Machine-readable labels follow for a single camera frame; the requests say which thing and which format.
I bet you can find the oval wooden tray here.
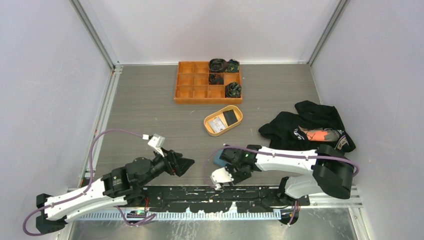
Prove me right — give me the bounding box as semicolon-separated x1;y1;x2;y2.
203;105;243;137

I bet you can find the dark rolled sock top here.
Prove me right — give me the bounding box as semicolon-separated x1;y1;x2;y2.
208;58;228;73

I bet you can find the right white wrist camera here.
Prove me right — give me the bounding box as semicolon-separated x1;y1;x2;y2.
210;167;235;190

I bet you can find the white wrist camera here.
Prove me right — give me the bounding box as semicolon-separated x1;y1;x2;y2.
142;134;165;157
210;167;235;190

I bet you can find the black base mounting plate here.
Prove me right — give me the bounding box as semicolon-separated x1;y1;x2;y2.
108;185;295;213

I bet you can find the black garment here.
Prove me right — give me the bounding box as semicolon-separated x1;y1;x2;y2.
258;100;356;154

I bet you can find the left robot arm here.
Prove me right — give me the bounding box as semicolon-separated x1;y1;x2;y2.
35;150;195;234

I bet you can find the dark card in tray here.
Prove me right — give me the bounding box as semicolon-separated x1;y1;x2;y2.
222;109;238;127

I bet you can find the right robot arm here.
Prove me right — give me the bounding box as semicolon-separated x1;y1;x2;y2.
210;144;358;206

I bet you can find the green rolled sock top right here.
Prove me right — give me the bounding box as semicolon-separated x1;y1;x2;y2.
225;59;240;73

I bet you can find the orange compartment organizer tray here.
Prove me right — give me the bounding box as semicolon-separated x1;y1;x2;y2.
173;61;243;105

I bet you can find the dark rolled sock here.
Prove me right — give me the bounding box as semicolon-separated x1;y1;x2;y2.
208;58;228;73
208;73;224;85

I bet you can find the blue leather card holder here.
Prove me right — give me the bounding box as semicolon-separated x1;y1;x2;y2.
213;149;227;168

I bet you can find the grey card in tray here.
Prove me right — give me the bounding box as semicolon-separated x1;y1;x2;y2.
207;117;227;134

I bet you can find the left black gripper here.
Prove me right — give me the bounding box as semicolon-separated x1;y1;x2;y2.
137;146;195;187

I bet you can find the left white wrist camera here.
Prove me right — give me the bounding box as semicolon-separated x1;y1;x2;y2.
142;134;165;157

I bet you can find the dark rolled sock middle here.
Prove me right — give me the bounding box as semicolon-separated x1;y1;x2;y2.
208;73;224;85

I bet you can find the aluminium frame rail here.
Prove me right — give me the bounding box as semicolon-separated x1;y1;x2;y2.
61;185;364;222

